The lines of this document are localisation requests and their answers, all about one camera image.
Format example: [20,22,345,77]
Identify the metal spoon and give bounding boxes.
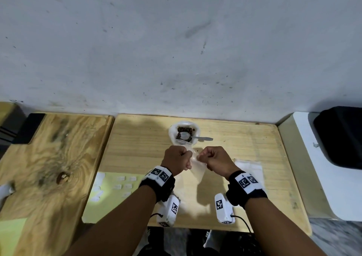
[179,131,214,145]

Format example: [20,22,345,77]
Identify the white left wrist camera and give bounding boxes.
[156,195,180,227]

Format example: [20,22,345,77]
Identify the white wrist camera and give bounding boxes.
[214,193,236,225]
[156,195,180,227]

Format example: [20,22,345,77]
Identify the black wristband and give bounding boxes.
[138,165,176,203]
[225,170,268,210]

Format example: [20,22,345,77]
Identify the dark grey furniture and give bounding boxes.
[0,102,28,157]

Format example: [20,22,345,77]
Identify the person's left hand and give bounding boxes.
[160,145,193,177]

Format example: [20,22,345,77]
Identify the black left wristband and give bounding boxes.
[138,165,176,203]

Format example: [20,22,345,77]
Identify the black bag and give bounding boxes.
[313,106,362,170]

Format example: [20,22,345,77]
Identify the yellow label backing sheet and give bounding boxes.
[82,171,159,224]

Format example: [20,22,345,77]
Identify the white cabinet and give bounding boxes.
[278,111,362,222]

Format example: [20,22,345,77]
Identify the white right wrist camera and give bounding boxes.
[214,193,236,225]

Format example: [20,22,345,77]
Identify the person's legs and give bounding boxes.
[133,227,258,256]

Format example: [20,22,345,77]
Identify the black flat phone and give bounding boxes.
[12,113,46,145]

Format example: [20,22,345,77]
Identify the stack of clear plastic bags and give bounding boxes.
[233,159,266,190]

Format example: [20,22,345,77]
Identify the person's right hand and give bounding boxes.
[196,146,241,181]

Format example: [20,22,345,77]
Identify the person's left forearm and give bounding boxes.
[63,185,158,256]

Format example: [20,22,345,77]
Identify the person's right forearm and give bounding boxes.
[244,197,326,256]

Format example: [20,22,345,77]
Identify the yellow paper sheet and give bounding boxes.
[0,218,28,256]

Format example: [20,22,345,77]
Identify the black right camera cable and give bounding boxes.
[230,214,252,234]

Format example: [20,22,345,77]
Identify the black right wristband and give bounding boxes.
[225,170,268,210]

